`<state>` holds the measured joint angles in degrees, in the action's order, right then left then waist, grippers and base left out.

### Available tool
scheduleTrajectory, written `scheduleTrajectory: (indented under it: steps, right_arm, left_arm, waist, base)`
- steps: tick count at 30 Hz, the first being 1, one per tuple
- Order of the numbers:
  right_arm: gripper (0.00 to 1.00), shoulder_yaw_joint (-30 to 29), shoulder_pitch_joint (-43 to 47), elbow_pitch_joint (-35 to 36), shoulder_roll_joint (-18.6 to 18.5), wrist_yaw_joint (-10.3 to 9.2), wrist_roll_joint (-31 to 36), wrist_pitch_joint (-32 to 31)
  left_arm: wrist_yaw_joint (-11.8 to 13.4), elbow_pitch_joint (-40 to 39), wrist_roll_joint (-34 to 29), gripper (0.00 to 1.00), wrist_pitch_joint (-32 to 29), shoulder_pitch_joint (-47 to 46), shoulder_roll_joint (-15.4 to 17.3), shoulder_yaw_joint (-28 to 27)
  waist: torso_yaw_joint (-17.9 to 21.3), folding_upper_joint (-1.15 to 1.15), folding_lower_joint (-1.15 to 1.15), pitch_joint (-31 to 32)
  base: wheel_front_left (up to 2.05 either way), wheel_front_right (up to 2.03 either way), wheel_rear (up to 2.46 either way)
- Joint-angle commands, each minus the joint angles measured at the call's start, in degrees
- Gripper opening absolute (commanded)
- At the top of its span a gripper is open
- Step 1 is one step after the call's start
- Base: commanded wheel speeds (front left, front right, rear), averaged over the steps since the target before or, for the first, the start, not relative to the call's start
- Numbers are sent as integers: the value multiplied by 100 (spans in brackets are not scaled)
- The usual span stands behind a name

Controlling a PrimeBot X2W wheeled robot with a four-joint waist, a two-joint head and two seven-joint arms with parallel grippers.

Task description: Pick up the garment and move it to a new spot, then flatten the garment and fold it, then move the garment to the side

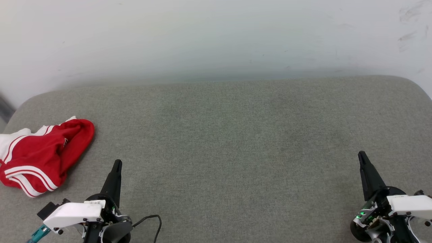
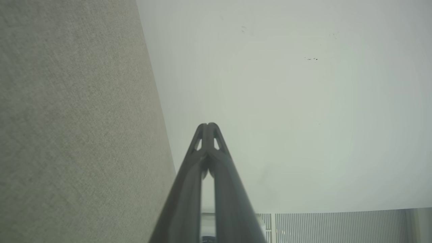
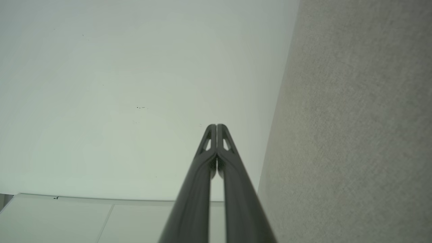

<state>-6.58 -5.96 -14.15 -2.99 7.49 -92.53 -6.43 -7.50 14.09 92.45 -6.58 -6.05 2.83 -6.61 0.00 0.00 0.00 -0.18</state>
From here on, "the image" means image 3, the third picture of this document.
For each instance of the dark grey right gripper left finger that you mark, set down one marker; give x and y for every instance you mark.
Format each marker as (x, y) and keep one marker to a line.
(195, 189)

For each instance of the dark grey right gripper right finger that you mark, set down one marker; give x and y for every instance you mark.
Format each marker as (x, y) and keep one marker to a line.
(239, 195)

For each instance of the grey fabric sofa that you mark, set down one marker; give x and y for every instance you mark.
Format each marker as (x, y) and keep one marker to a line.
(354, 128)

